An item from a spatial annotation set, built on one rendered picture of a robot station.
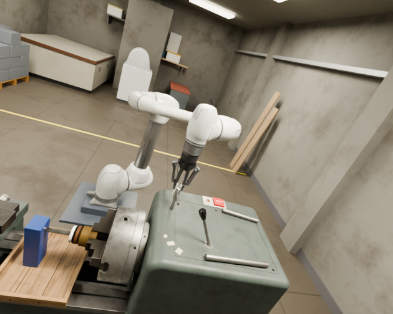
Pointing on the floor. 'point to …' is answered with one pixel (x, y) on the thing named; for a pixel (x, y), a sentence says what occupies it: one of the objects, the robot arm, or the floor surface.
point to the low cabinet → (67, 62)
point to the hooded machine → (135, 74)
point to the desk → (179, 94)
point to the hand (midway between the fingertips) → (177, 189)
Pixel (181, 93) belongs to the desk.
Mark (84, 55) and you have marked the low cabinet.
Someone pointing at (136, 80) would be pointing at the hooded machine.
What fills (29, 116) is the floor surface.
